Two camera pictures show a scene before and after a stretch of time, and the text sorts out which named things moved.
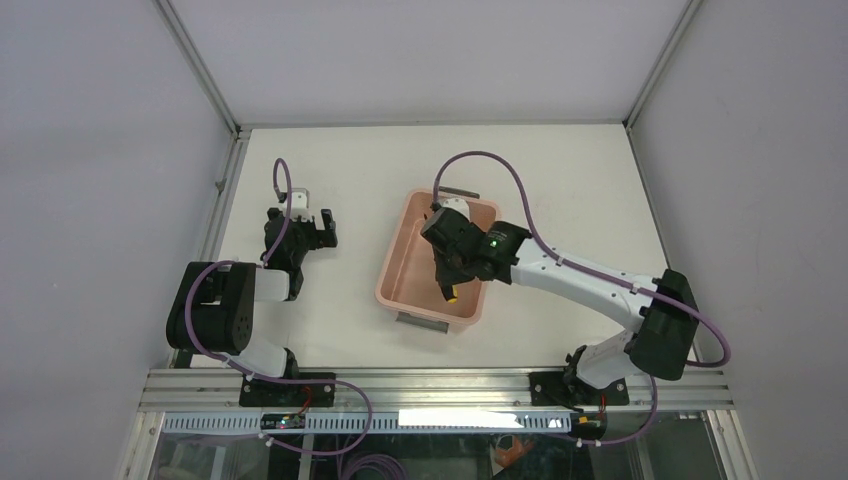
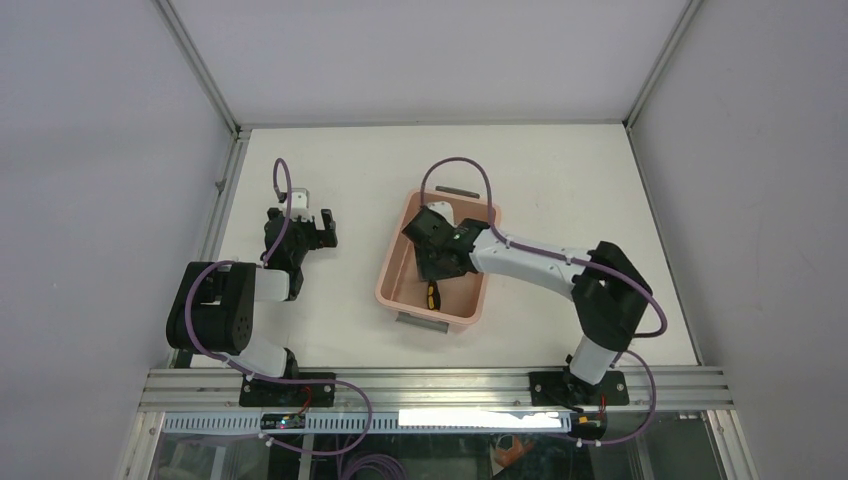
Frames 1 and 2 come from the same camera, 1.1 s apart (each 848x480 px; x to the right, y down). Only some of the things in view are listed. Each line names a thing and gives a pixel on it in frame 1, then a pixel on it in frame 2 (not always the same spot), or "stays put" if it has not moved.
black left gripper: (319, 238) stays put
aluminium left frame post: (198, 64) stays put
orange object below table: (505, 458) stays put
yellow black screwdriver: (455, 295) → (433, 296)
